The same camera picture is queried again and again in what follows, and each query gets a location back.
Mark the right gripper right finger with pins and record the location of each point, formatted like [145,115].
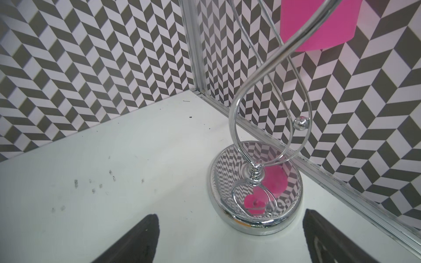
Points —
[327,244]

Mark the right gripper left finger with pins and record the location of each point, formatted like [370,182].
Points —
[138,245]

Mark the wire glass rack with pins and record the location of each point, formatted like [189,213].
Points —
[284,52]

